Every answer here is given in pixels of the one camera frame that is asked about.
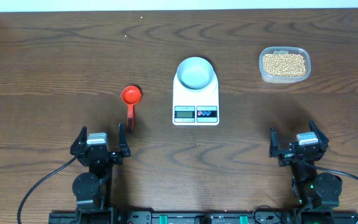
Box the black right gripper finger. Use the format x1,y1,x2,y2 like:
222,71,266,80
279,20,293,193
309,119,329,144
269,126,278,152

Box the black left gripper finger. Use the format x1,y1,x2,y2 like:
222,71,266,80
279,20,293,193
71,126,87,150
119,123,129,152

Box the red plastic measuring scoop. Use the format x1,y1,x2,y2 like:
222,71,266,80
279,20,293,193
121,85,142,130

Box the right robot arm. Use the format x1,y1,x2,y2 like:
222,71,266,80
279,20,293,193
269,120,342,224

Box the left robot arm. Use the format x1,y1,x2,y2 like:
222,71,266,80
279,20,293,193
70,124,131,223

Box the white digital kitchen scale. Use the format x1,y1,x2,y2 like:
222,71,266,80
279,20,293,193
172,70,220,126

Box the grey plastic bowl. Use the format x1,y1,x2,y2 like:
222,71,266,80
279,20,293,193
177,57,214,90

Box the clear plastic container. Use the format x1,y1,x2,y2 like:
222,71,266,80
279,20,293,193
259,47,311,84

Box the soybeans in container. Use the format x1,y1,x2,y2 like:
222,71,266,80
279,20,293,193
262,54,306,77

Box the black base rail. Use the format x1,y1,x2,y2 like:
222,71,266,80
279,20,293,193
48,210,358,224

